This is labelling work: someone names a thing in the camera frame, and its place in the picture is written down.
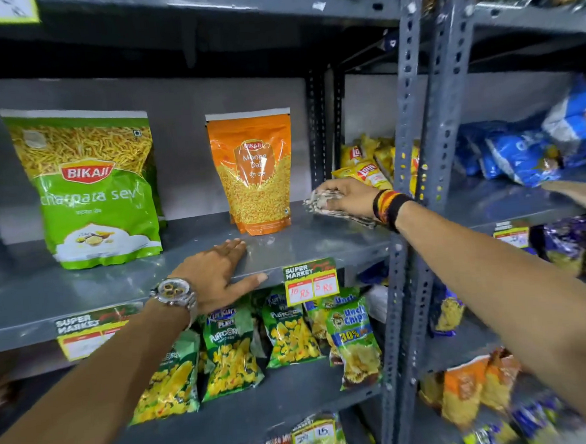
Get person's left hand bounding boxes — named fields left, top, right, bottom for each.
left=167, top=237, right=271, bottom=317

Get person's right hand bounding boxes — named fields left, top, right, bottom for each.
left=315, top=176, right=384, bottom=222

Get grey cleaning cloth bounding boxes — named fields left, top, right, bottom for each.
left=302, top=186, right=377, bottom=233

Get person's left forearm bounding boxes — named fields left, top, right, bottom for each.
left=0, top=297, right=201, bottom=444

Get person's right forearm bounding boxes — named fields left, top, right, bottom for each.
left=395, top=191, right=586, bottom=444

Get pile of yellow chip packets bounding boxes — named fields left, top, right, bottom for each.
left=329, top=131, right=424, bottom=201

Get black red yellow wristband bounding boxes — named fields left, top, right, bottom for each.
left=371, top=187, right=416, bottom=235

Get green corn puff packet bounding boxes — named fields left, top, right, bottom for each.
left=196, top=301, right=266, bottom=402
left=260, top=285, right=323, bottom=370
left=126, top=329, right=206, bottom=426

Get silver wristwatch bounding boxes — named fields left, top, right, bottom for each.
left=148, top=276, right=200, bottom=333

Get green chips packet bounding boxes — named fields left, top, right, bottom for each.
left=303, top=287, right=363, bottom=344
left=324, top=298, right=385, bottom=392

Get orange snack pouch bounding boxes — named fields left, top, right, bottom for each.
left=205, top=108, right=298, bottom=239

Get grey metal shelf rack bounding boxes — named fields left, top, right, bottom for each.
left=0, top=0, right=436, bottom=444
left=354, top=0, right=586, bottom=444

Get white packet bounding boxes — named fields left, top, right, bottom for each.
left=363, top=284, right=390, bottom=325

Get blue yellow snack packet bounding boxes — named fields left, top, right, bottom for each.
left=428, top=288, right=467, bottom=338

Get large green snack pouch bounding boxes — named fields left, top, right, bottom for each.
left=0, top=100, right=168, bottom=274

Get pile of blue snack packets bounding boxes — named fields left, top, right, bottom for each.
left=450, top=75, right=586, bottom=193

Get orange snack packets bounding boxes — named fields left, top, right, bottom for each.
left=417, top=346, right=526, bottom=431

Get purple snack packets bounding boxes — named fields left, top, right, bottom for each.
left=530, top=214, right=586, bottom=284

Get blue yellow packets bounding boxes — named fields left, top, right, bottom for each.
left=442, top=394, right=586, bottom=444

